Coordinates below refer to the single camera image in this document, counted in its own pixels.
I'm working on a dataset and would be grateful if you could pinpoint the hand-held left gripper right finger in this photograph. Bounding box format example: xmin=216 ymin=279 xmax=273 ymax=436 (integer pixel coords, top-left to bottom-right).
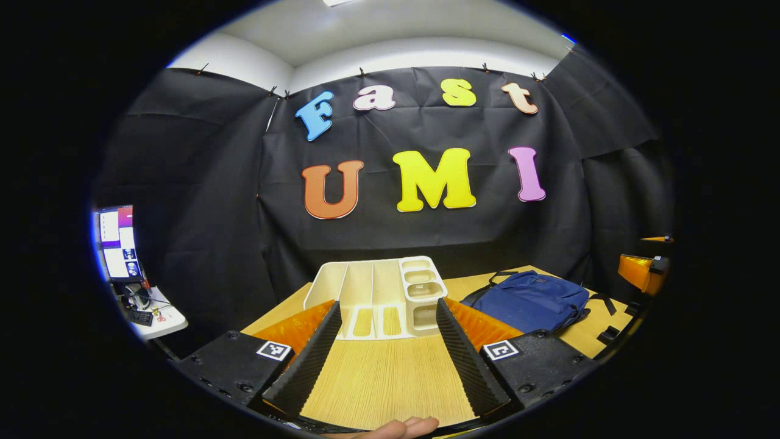
xmin=436 ymin=298 xmax=601 ymax=419

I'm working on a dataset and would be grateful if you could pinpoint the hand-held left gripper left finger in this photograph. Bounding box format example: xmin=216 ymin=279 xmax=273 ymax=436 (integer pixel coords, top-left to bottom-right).
xmin=177 ymin=300 xmax=343 ymax=421

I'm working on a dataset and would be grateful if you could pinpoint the blue schoolbag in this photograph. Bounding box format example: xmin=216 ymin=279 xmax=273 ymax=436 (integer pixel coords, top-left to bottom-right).
xmin=460 ymin=270 xmax=622 ymax=345

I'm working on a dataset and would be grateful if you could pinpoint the white bookshelf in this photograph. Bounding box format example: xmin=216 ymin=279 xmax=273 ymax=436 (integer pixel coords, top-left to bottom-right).
xmin=303 ymin=256 xmax=449 ymax=340

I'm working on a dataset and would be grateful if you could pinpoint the white side table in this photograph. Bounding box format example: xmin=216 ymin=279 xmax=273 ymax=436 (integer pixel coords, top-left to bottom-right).
xmin=119 ymin=284 xmax=188 ymax=341

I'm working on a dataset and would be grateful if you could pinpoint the computer monitor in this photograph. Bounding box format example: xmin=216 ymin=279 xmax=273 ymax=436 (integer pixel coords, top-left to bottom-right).
xmin=97 ymin=205 xmax=144 ymax=282

